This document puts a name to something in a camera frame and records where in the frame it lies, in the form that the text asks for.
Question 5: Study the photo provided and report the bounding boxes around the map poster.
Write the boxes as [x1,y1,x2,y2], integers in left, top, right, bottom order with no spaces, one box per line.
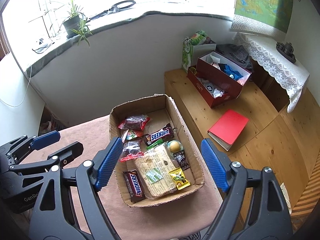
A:
[231,0,293,37]

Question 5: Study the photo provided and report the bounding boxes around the yellow snack packet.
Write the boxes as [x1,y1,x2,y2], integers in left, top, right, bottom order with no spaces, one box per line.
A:
[169,167,191,190]

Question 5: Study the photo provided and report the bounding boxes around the white lace cloth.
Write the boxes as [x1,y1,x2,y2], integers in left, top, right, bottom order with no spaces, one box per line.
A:
[229,14,311,113]

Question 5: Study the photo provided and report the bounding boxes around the potted plant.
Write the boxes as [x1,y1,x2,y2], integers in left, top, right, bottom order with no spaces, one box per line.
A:
[44,0,93,47]

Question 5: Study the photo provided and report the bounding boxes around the red book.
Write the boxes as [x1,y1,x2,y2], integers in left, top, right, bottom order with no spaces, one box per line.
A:
[208,109,249,151]

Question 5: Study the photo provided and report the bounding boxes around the dark dried fruit bag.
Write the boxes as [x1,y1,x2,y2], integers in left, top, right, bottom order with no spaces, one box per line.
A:
[119,140,144,162]

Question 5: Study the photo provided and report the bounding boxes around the cardboard box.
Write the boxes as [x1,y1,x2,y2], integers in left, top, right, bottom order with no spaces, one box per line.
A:
[109,94,204,207]

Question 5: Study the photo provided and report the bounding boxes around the green candy packet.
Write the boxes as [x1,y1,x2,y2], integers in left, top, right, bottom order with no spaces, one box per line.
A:
[146,139,167,150]

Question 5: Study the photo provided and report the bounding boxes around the black teapot tray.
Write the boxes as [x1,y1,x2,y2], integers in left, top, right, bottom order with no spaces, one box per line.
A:
[276,42,296,63]

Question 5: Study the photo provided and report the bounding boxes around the white cable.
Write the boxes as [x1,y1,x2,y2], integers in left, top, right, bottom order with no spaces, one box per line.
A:
[0,64,33,108]

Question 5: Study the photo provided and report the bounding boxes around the black scissors on sill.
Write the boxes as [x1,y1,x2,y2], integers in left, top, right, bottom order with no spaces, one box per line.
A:
[87,0,136,22]

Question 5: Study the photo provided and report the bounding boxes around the bread loaf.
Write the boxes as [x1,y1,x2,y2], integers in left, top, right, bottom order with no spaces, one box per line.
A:
[134,144,177,199]

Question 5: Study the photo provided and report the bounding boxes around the dark clothes pile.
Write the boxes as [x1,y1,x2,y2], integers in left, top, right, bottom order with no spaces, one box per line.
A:
[216,43,253,72]

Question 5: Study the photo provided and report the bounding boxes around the snickers bar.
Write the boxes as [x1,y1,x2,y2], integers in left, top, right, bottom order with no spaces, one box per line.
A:
[143,123,175,146]
[123,170,146,203]

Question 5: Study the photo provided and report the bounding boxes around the black candy wrapper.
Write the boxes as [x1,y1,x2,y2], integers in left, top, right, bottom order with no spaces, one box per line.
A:
[172,150,190,171]

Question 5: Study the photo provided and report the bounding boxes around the yellow jelly cup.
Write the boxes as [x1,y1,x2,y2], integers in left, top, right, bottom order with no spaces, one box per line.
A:
[167,140,183,153]

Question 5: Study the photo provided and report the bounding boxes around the green paper bag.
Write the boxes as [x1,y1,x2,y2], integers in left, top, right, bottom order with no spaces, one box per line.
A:
[182,30,216,73]

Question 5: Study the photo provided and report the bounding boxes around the red shoe box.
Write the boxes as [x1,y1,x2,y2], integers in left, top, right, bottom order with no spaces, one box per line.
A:
[187,51,251,108]

